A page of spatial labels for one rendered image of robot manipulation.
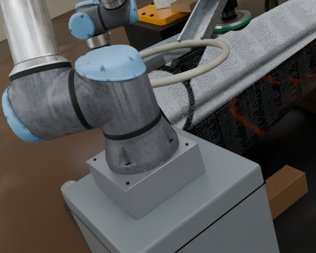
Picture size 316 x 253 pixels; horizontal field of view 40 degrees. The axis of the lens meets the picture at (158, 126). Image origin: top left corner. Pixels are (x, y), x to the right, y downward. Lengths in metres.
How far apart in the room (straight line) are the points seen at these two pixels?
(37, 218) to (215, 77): 1.44
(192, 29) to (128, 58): 1.08
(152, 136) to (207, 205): 0.20
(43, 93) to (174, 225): 0.42
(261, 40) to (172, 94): 0.55
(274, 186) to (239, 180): 1.09
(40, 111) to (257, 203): 0.57
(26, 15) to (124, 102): 0.30
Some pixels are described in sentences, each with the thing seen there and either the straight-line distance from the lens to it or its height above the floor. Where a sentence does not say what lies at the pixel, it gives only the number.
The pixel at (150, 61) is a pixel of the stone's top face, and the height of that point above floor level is 0.80.
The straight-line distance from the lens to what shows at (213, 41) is 1.80.
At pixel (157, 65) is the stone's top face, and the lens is 2.00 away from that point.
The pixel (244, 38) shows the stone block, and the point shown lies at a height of 0.75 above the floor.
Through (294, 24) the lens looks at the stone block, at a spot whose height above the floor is 0.71.
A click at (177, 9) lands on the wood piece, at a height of 0.80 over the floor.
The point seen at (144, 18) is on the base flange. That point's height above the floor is 0.77.
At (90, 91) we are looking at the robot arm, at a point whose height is 1.16.
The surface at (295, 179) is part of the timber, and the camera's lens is 2.16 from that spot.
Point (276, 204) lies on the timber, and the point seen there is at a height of 0.09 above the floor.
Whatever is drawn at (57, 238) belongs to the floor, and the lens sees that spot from 2.56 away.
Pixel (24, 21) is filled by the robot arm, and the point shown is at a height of 1.32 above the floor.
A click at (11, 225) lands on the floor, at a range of 2.88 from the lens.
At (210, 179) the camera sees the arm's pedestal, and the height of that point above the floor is 0.85.
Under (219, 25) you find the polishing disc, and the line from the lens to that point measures 2.19.
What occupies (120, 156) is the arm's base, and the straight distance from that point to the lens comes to 1.02.
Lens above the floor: 1.49
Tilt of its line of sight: 28 degrees down
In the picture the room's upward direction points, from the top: 19 degrees counter-clockwise
